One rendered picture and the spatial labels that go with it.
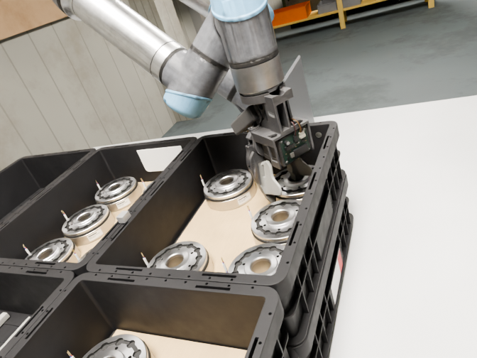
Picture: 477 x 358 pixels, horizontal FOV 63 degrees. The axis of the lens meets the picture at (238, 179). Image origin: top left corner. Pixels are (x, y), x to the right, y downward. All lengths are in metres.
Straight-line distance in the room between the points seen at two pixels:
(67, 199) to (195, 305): 0.54
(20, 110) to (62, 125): 0.31
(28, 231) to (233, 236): 0.43
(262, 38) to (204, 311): 0.36
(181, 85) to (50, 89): 2.30
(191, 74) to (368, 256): 0.45
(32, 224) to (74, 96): 2.21
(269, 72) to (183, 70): 0.17
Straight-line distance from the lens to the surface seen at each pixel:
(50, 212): 0.92
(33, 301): 0.73
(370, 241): 0.80
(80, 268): 0.60
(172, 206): 0.73
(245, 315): 0.46
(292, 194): 0.68
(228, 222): 0.71
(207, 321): 0.50
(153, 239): 0.69
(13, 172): 1.24
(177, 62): 0.68
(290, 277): 0.45
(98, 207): 0.90
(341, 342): 0.66
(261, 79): 0.56
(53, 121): 2.89
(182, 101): 0.67
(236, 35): 0.55
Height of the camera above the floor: 1.23
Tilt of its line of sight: 29 degrees down
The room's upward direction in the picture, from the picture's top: 19 degrees counter-clockwise
